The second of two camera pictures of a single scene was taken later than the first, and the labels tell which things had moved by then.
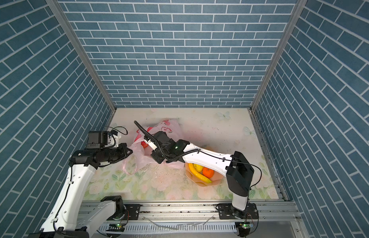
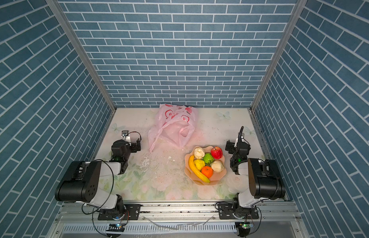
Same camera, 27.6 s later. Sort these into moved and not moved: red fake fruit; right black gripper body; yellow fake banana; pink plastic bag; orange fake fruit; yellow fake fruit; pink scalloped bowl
Moved: right black gripper body; red fake fruit; pink plastic bag
Not moved: pink scalloped bowl; yellow fake fruit; yellow fake banana; orange fake fruit
